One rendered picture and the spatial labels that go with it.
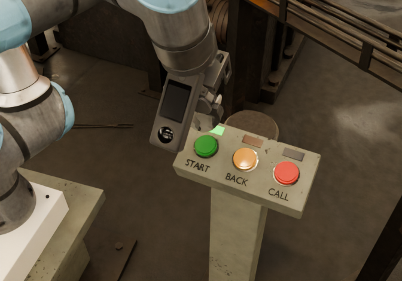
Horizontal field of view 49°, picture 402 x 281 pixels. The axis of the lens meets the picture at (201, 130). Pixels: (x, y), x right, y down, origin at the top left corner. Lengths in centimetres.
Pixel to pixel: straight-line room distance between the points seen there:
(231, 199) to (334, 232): 68
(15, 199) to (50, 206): 9
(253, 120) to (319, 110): 87
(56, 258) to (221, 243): 37
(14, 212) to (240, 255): 48
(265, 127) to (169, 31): 51
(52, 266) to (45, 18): 68
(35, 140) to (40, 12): 50
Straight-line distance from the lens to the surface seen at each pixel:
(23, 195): 101
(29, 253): 103
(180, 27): 49
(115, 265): 134
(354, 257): 142
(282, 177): 75
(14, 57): 90
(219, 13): 132
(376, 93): 196
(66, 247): 106
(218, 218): 89
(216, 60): 64
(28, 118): 93
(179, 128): 59
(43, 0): 47
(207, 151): 78
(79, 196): 114
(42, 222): 103
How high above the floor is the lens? 119
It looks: 45 degrees down
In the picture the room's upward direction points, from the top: straight up
